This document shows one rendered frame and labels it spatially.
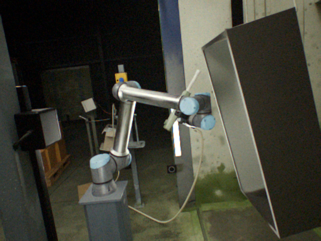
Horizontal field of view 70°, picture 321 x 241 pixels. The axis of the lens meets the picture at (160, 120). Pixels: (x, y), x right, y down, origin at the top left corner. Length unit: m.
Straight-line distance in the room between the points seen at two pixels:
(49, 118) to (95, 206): 1.38
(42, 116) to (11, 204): 0.16
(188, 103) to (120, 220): 1.04
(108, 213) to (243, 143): 1.16
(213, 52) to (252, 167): 0.98
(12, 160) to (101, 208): 1.39
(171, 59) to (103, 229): 1.58
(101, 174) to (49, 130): 1.32
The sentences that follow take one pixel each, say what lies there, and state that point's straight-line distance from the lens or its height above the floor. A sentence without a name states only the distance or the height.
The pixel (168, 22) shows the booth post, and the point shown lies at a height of 1.96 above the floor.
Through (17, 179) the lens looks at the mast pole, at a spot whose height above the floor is 1.28.
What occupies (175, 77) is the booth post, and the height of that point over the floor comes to 1.45.
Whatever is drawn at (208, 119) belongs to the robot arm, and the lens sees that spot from 1.34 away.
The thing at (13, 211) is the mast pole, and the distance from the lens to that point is 0.50.
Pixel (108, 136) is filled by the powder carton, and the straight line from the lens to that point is 3.92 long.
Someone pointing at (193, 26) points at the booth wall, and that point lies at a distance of 2.37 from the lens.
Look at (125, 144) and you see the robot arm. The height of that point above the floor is 0.97.
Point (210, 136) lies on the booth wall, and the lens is 2.41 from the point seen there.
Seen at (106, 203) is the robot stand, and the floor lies 0.61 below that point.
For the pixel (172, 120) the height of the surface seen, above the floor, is 1.15.
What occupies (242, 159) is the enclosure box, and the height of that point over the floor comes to 0.73.
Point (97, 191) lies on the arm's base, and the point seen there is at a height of 0.68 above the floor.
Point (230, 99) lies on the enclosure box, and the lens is 1.87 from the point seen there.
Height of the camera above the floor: 1.42
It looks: 10 degrees down
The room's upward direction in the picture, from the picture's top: 6 degrees counter-clockwise
